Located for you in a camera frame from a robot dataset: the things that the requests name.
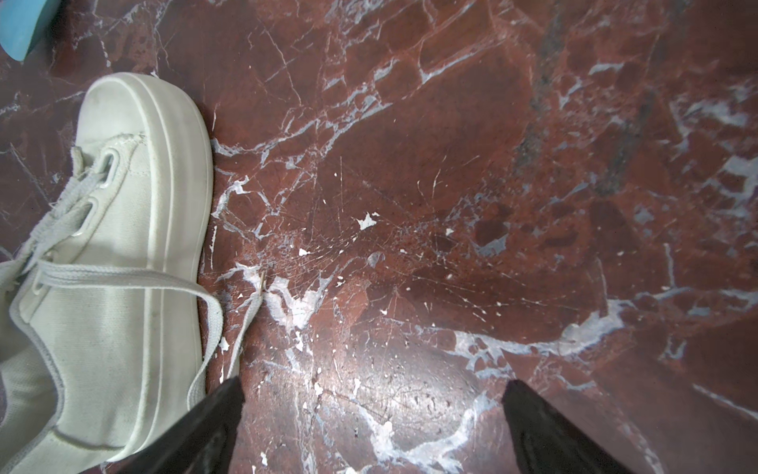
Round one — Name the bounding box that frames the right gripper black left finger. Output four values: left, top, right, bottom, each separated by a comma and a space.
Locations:
114, 375, 247, 474

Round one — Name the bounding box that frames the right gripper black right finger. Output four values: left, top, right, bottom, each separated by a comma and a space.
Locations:
501, 379, 631, 474

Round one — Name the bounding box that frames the cream white sneaker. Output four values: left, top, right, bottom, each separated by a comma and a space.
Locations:
1, 73, 213, 473

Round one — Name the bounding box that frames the light blue plastic trowel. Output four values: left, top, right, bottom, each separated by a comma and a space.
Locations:
0, 0, 61, 62

